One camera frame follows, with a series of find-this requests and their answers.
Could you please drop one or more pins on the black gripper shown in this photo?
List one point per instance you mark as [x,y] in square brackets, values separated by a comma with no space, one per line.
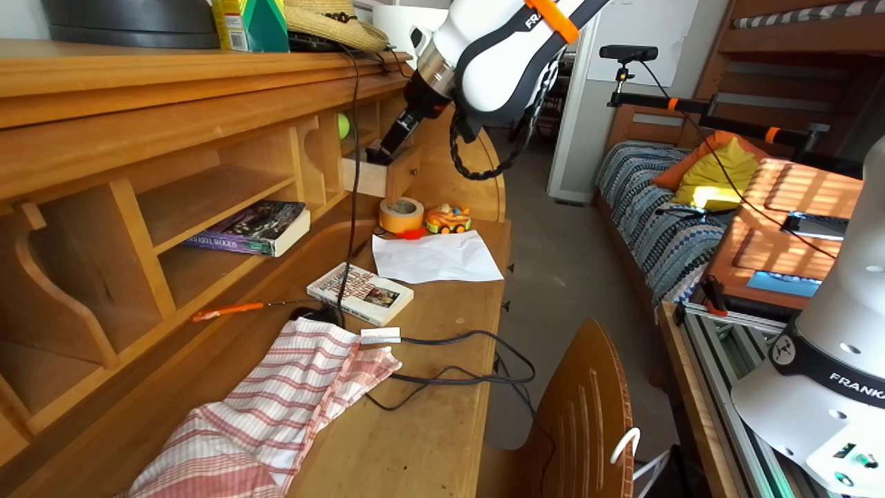
[426,98]

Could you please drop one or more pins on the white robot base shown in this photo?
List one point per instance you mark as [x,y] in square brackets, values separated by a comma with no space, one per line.
[819,393]

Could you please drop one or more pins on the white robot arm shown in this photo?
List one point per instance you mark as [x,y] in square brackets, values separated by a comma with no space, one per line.
[490,60]

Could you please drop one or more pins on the wooden drawer box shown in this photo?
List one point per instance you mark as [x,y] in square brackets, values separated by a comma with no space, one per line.
[375,179]

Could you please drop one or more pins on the yellow green cardboard box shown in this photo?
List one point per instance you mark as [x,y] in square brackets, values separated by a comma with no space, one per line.
[249,25]

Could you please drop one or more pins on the green tennis ball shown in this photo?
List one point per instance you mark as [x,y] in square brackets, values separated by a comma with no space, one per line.
[343,126]

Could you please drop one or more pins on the orange tape roll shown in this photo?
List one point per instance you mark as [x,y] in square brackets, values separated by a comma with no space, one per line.
[401,217]

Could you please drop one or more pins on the straw hat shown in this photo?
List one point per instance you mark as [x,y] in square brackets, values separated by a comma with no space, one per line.
[334,20]

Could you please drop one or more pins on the white paper sheet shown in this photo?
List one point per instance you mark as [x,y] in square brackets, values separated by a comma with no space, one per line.
[436,257]

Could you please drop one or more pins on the dark cover book on shelf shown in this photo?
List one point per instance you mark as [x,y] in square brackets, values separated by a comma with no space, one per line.
[267,227]

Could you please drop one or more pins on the white charger adapter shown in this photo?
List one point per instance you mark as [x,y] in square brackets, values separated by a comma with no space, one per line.
[379,335]

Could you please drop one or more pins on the orange pen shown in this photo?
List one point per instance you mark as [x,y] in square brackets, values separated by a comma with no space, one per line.
[229,310]

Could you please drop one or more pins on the orange pillow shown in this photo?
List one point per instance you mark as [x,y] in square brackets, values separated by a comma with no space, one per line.
[708,144]

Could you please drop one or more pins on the wooden roll-top desk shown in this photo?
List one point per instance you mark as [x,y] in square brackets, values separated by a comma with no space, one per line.
[111,162]

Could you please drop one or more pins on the striped bed mattress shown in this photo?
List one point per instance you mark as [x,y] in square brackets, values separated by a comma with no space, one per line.
[668,244]

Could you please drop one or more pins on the yellow pillow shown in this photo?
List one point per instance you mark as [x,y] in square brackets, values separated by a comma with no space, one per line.
[719,179]

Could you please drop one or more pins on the black bin on desk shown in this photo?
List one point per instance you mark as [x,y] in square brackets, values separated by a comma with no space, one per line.
[134,24]

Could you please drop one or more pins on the wooden chair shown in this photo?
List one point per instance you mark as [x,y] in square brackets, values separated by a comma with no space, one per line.
[578,437]

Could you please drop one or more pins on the red striped white cloth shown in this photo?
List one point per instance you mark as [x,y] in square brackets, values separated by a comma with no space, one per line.
[256,437]

